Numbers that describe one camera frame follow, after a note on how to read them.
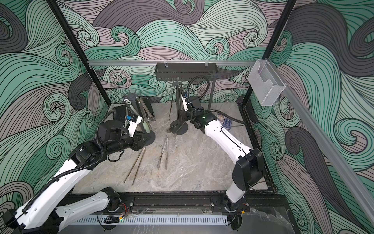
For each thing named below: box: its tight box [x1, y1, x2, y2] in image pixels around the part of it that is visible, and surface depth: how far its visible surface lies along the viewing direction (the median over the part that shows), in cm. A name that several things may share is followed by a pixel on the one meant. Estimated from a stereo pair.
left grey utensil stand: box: [122, 89, 156, 147], surface depth 71 cm
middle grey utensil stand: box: [166, 80, 189, 136], surface depth 103 cm
